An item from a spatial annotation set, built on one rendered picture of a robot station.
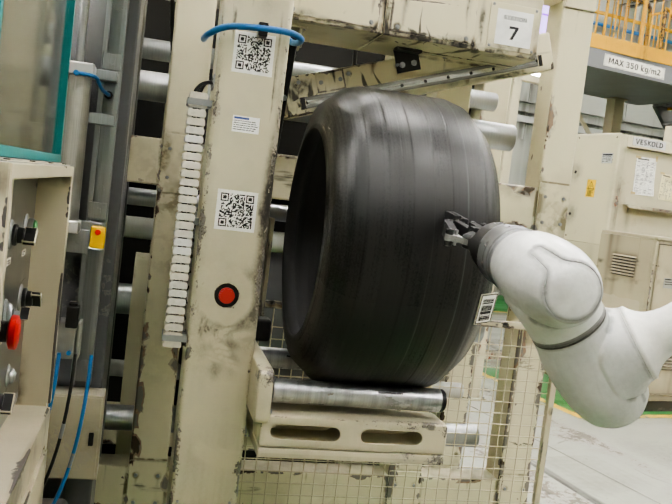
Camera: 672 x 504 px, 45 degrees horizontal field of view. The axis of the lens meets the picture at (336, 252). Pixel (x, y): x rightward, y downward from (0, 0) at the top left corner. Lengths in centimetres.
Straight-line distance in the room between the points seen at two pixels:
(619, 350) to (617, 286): 519
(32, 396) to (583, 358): 81
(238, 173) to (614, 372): 78
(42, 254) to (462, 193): 69
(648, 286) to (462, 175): 468
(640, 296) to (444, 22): 439
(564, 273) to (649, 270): 509
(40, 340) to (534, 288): 74
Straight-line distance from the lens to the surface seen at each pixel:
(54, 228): 128
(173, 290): 153
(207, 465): 161
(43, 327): 130
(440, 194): 139
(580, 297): 98
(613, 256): 630
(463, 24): 193
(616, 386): 109
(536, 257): 99
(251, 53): 153
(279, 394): 150
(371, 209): 135
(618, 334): 107
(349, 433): 153
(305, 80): 195
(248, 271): 153
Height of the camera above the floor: 127
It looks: 4 degrees down
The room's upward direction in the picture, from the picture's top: 7 degrees clockwise
